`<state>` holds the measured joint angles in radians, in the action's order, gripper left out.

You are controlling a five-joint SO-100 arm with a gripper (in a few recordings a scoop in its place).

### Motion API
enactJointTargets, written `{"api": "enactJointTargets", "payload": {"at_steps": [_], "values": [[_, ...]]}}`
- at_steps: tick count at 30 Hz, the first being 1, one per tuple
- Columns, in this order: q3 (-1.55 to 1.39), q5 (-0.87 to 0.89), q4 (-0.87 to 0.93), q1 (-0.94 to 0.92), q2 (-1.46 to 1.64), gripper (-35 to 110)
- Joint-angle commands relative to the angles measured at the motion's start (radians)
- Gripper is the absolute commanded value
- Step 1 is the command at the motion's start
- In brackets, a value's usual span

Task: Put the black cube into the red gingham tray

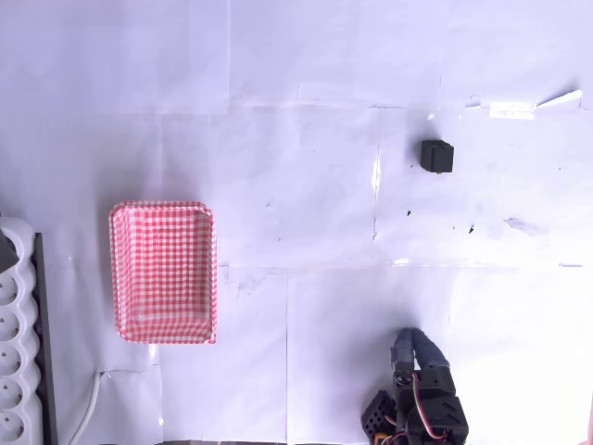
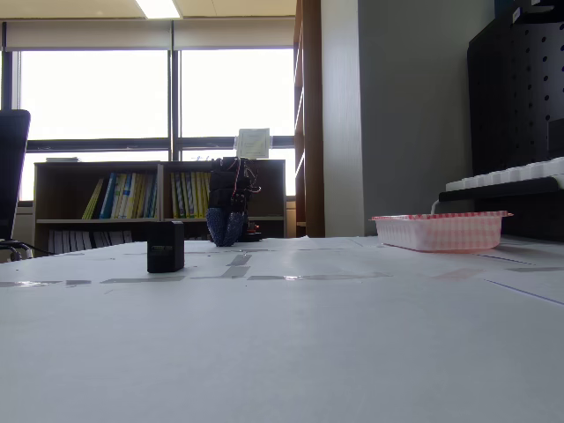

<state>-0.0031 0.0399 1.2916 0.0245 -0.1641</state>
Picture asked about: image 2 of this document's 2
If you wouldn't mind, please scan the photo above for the dark storage box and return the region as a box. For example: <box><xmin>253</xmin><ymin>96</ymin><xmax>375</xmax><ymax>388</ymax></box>
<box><xmin>493</xmin><ymin>0</ymin><xmax>564</xmax><ymax>24</ymax></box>

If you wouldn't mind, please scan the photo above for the black office chair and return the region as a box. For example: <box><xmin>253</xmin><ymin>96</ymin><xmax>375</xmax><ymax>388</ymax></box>
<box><xmin>0</xmin><ymin>108</ymin><xmax>34</xmax><ymax>263</ymax></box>

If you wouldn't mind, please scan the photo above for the white paper sign stand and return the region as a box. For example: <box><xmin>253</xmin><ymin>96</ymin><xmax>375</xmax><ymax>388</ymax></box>
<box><xmin>234</xmin><ymin>127</ymin><xmax>274</xmax><ymax>160</ymax></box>

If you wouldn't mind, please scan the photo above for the ceiling light panel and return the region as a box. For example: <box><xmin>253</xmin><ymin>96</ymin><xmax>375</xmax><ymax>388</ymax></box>
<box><xmin>134</xmin><ymin>0</ymin><xmax>182</xmax><ymax>19</ymax></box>

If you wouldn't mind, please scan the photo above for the red white servo cable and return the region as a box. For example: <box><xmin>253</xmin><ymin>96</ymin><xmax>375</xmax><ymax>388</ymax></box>
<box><xmin>233</xmin><ymin>158</ymin><xmax>263</xmax><ymax>197</ymax></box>

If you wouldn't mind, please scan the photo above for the black pegboard panel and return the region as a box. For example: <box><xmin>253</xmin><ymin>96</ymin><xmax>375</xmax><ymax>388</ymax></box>
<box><xmin>466</xmin><ymin>8</ymin><xmax>564</xmax><ymax>177</ymax></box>

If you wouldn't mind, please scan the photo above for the small black cube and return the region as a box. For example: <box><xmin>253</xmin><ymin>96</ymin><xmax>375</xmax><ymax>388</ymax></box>
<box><xmin>146</xmin><ymin>220</ymin><xmax>186</xmax><ymax>274</ymax></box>

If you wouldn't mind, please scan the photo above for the narrow beige roller blind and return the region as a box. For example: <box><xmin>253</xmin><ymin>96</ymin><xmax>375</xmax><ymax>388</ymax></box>
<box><xmin>172</xmin><ymin>18</ymin><xmax>296</xmax><ymax>51</ymax></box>

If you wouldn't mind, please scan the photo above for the black metal shelf ledge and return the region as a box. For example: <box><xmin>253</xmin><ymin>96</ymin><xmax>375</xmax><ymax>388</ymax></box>
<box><xmin>438</xmin><ymin>175</ymin><xmax>564</xmax><ymax>243</ymax></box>

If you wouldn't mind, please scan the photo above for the low wooden bookshelf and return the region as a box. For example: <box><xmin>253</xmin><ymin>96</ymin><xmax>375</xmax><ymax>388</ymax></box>
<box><xmin>33</xmin><ymin>159</ymin><xmax>288</xmax><ymax>256</ymax></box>

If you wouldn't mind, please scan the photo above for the white power strip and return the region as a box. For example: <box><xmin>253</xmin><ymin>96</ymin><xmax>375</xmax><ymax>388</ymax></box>
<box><xmin>444</xmin><ymin>157</ymin><xmax>564</xmax><ymax>193</ymax></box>

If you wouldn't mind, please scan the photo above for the red checked paper tray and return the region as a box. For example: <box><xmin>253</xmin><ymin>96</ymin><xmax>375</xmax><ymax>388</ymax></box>
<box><xmin>368</xmin><ymin>210</ymin><xmax>515</xmax><ymax>254</ymax></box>

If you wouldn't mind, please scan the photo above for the black power adapter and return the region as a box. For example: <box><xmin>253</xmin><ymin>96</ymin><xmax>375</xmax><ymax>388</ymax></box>
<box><xmin>547</xmin><ymin>116</ymin><xmax>564</xmax><ymax>160</ymax></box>

